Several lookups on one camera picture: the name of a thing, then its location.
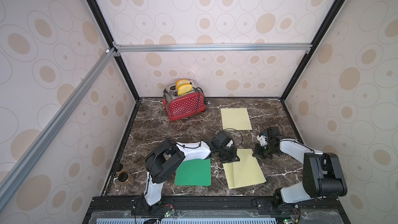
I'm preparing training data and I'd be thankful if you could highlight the yellow paper sheet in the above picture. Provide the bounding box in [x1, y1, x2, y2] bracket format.
[220, 108, 252, 131]
[232, 149, 266, 188]
[223, 162, 236, 189]

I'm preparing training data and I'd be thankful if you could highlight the yellow paper sheet front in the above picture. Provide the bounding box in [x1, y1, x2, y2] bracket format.
[223, 162, 236, 189]

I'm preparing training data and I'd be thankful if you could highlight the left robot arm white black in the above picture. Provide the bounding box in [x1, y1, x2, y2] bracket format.
[143, 130, 240, 207]

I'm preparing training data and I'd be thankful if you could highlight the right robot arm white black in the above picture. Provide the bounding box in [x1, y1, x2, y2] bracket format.
[253, 127, 348, 213]

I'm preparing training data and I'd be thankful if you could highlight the red polka dot toaster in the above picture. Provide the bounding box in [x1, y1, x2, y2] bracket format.
[162, 81, 206, 121]

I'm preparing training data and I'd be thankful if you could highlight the yellow toast slice front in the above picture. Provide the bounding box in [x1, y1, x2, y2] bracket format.
[177, 84, 193, 96]

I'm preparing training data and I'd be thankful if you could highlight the yellow toast slice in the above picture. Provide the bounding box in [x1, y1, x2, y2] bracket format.
[177, 84, 193, 96]
[176, 79, 191, 89]

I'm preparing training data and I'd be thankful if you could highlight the yellow toast slice rear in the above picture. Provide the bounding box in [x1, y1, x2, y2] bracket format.
[176, 79, 191, 89]

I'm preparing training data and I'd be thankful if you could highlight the brown spice jar front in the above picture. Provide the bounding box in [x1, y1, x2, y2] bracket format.
[118, 172, 133, 186]

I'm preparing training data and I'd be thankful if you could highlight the brown spice jar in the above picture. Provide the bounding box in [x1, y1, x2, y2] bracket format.
[113, 162, 126, 175]
[118, 172, 133, 186]

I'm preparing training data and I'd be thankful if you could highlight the brown spice jar rear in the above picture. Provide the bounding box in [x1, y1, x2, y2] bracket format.
[113, 162, 126, 175]

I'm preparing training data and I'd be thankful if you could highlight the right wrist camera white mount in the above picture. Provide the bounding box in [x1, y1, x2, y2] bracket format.
[257, 135, 268, 147]

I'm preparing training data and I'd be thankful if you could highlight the black toaster power cord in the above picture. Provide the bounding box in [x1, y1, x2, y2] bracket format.
[192, 88, 207, 113]

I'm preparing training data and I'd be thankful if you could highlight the horizontal aluminium frame bar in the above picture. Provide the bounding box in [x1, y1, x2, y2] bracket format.
[116, 43, 312, 52]

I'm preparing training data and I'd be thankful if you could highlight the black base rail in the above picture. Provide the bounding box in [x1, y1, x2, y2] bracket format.
[83, 196, 350, 224]

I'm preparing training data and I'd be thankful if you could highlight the left diagonal aluminium frame bar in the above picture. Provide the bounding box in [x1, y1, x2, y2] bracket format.
[1, 48, 116, 211]

